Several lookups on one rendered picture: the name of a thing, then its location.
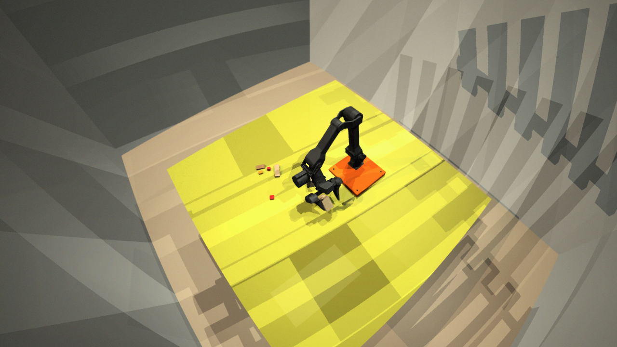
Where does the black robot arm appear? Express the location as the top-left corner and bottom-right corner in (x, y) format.
(292, 106), (366, 195)

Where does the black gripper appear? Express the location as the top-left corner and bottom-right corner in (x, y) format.
(305, 174), (343, 211)

